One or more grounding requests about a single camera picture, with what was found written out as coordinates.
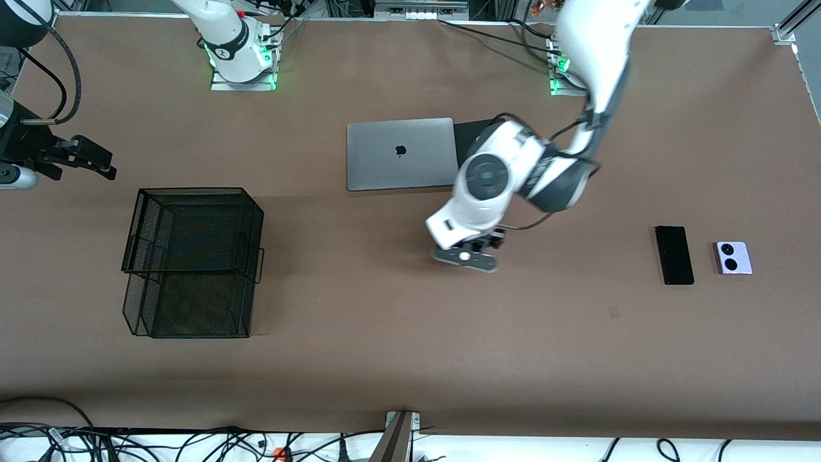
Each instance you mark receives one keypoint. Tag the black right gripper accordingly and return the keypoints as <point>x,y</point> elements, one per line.
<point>27,145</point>

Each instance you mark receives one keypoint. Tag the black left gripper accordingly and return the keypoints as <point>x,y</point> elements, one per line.
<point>492,240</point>

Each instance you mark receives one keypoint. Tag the long black slab phone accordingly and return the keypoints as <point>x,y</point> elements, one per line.
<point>675,256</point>

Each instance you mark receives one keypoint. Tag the lavender flip phone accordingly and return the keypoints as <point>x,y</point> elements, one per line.
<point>733,258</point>

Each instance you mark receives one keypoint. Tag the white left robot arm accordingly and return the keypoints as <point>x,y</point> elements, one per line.
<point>487,176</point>

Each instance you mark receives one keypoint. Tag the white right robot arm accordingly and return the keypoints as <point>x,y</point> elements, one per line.
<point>234,45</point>

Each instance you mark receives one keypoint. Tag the black mouse pad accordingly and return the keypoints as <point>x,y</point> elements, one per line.
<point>468,138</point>

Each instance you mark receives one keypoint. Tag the grey closed laptop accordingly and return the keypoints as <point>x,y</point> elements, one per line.
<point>385,167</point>

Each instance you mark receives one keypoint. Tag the white power strip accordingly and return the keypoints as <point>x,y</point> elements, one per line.
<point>420,14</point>

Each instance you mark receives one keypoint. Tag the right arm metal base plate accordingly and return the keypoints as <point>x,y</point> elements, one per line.
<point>221,85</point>

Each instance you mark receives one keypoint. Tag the aluminium frame profile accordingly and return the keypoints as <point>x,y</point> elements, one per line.
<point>54,16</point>
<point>786,32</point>

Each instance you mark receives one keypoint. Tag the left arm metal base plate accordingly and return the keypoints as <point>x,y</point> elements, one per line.
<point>564,92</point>

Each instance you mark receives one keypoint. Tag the aluminium camera mount post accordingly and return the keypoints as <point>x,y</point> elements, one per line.
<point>394,443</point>

